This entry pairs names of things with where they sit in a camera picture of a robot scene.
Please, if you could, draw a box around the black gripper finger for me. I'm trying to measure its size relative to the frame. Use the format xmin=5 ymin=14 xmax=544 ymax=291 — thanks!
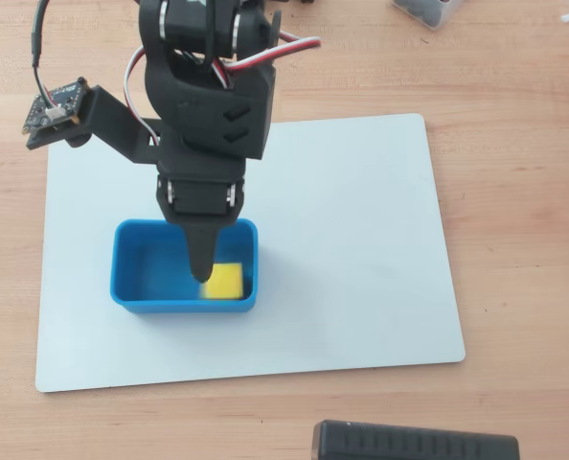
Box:
xmin=156 ymin=174 xmax=246 ymax=285

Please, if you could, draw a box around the blue rectangular bin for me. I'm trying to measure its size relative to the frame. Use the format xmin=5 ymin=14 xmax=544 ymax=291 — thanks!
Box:
xmin=109 ymin=218 xmax=260 ymax=315

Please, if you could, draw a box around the yellow cube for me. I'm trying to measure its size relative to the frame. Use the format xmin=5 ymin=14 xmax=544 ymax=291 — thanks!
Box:
xmin=200 ymin=262 xmax=244 ymax=302

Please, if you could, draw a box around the white rectangular mat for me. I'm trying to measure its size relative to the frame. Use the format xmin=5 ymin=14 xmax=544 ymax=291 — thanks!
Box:
xmin=34 ymin=113 xmax=467 ymax=394

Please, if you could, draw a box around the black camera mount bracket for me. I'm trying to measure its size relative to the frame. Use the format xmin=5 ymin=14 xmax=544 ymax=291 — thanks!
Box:
xmin=25 ymin=84 xmax=165 ymax=165

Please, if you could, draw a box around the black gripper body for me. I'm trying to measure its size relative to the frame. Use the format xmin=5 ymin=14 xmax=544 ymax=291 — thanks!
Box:
xmin=156 ymin=156 xmax=246 ymax=216

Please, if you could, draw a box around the clear plastic container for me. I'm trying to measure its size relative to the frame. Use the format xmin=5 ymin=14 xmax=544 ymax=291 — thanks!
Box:
xmin=389 ymin=0 xmax=466 ymax=32

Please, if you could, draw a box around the black ribbed device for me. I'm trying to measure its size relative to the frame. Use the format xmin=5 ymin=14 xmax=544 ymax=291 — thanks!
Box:
xmin=311 ymin=420 xmax=521 ymax=460

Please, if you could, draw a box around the white red black servo wire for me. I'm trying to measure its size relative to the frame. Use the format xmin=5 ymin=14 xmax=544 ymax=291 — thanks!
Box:
xmin=212 ymin=35 xmax=322 ymax=90
xmin=123 ymin=45 xmax=164 ymax=148

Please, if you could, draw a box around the camera circuit board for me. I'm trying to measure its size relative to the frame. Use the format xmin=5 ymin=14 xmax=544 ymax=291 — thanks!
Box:
xmin=19 ymin=76 xmax=93 ymax=136

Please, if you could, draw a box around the black camera cable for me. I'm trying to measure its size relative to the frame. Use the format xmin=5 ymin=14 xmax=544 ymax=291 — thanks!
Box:
xmin=30 ymin=0 xmax=58 ymax=105

